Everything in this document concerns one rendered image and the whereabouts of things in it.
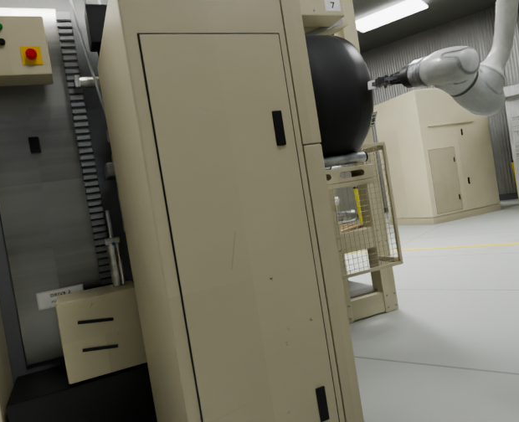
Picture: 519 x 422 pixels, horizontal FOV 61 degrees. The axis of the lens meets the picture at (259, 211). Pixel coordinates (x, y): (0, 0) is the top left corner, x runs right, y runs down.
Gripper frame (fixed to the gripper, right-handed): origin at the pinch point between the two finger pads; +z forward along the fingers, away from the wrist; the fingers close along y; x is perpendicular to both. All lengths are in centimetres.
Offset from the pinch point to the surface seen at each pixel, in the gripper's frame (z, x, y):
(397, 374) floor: 2, 115, -3
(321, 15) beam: 63, -42, -21
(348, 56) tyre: 15.7, -12.9, -0.6
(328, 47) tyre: 19.0, -17.2, 6.0
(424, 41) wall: 597, -149, -614
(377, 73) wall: 687, -103, -561
